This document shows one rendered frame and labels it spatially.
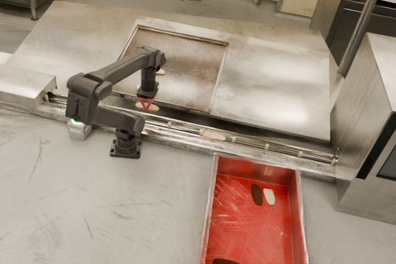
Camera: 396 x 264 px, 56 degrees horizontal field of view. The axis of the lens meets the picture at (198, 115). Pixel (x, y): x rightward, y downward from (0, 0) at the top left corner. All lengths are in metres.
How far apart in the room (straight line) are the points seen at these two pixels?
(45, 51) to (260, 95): 1.16
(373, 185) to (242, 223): 0.46
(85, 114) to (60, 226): 0.41
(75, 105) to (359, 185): 0.97
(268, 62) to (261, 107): 0.32
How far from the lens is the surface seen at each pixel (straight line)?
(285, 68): 1.94
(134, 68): 1.29
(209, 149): 1.52
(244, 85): 1.79
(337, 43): 3.19
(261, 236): 1.35
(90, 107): 1.10
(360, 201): 1.48
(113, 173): 1.46
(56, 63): 2.06
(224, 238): 1.31
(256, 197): 1.43
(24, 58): 2.13
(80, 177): 1.46
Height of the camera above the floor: 1.92
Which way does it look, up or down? 40 degrees down
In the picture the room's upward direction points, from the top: 8 degrees clockwise
